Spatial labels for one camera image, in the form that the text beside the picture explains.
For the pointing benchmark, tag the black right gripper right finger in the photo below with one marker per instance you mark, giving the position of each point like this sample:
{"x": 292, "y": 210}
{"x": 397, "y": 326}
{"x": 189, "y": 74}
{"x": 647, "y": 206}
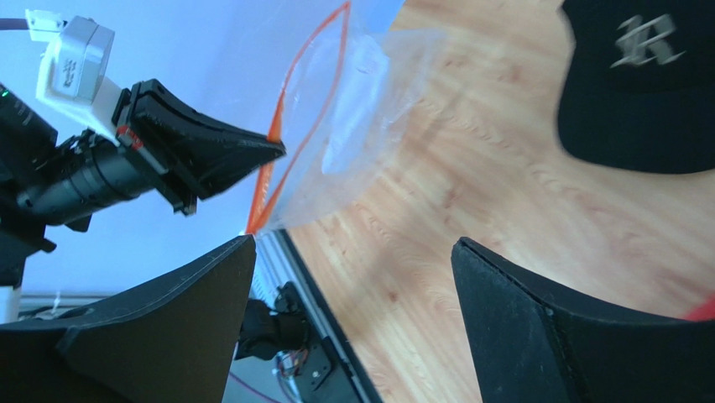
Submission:
{"x": 535, "y": 340}

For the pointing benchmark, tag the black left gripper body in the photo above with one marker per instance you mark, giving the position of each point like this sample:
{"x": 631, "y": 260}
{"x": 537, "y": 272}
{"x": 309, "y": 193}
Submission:
{"x": 44, "y": 183}

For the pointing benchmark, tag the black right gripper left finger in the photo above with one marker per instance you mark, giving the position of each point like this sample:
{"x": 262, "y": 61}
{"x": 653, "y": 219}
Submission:
{"x": 170, "y": 339}

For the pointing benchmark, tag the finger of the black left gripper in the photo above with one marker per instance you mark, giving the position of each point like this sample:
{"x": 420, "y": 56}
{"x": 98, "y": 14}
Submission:
{"x": 185, "y": 155}

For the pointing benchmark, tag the clear orange zip top bag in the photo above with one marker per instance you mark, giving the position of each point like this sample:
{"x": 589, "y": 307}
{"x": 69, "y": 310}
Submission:
{"x": 342, "y": 110}

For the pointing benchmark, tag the black embroidered baseball cap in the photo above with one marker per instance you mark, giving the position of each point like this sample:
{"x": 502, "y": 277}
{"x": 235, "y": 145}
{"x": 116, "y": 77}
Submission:
{"x": 639, "y": 91}

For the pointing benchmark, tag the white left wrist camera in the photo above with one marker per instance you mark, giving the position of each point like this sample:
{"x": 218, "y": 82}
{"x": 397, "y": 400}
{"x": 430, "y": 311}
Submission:
{"x": 72, "y": 72}

